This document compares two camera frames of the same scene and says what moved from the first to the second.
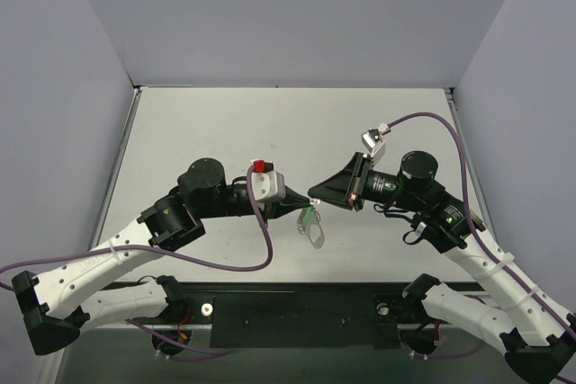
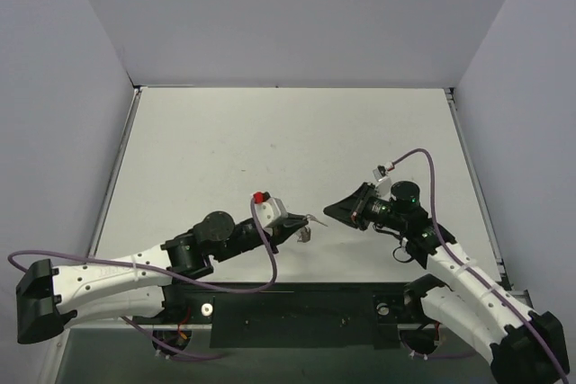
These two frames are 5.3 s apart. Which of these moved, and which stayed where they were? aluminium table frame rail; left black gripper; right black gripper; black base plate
Moved: right black gripper; left black gripper
Stayed: black base plate; aluminium table frame rail
